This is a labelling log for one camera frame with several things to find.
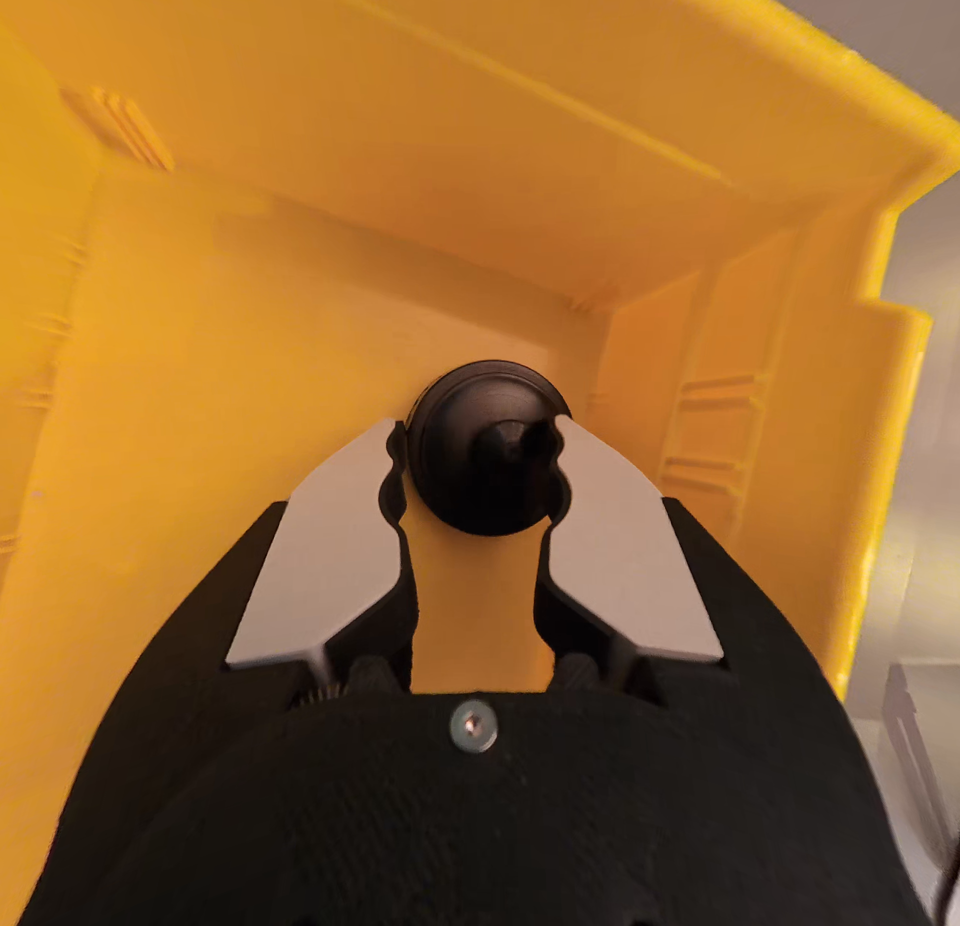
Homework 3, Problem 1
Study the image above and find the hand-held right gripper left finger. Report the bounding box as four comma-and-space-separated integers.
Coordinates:
225, 419, 420, 690

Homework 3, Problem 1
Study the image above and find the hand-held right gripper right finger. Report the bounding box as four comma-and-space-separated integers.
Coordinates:
534, 415, 726, 690

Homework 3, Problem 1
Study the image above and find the black bottle lid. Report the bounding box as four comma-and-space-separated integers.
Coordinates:
402, 359, 577, 539

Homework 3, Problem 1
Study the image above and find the yellow plastic bin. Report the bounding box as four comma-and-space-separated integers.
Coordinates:
0, 0, 960, 926

